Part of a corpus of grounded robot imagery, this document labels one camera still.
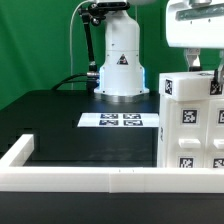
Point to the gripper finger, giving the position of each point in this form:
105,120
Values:
192,59
219,72

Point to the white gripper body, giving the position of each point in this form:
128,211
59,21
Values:
195,24

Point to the small white cabinet top block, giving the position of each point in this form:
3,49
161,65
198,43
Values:
190,86

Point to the white cabinet body box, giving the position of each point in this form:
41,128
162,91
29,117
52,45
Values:
164,124

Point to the white cabinet door panel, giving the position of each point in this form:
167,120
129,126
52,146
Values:
186,134
215,135

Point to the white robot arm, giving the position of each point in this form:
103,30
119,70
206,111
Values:
121,77

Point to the white U-shaped fence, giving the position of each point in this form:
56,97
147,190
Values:
15,175

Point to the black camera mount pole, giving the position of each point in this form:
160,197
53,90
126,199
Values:
90,16

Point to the white marker base plate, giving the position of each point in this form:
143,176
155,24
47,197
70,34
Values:
120,120

